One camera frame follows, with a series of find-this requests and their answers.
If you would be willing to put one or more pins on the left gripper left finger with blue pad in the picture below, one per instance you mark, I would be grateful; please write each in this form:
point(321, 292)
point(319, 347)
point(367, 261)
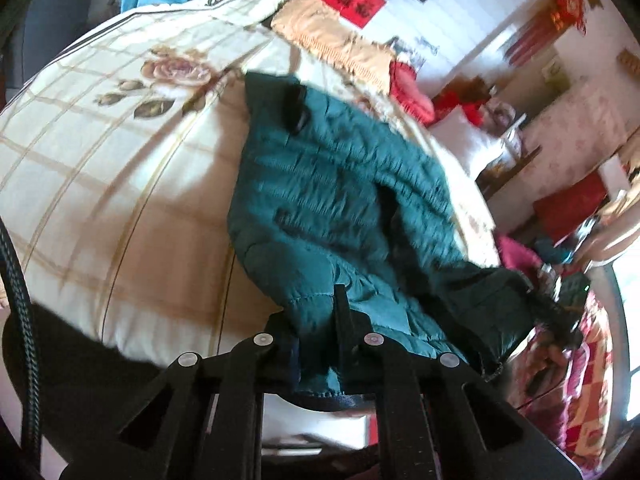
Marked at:
point(201, 418)

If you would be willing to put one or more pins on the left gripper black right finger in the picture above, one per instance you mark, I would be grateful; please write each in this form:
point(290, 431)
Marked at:
point(437, 419)

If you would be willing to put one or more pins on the dark green quilted jacket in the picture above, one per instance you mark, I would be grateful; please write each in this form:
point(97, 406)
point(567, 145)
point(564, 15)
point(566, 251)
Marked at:
point(326, 196)

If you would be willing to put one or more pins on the white pillow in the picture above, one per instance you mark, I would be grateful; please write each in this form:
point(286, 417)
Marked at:
point(473, 147)

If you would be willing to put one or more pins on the floral cream bed quilt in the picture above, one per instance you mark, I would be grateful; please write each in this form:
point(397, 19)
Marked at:
point(118, 164)

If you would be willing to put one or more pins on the red frilled cushion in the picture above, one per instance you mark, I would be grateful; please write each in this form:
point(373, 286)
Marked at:
point(405, 91)

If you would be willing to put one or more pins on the yellow frilled pillow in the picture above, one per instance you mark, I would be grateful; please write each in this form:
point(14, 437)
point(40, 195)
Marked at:
point(335, 40)

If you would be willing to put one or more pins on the red hanging decoration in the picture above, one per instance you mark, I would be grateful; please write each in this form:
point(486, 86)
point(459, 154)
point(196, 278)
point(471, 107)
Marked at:
point(546, 26)

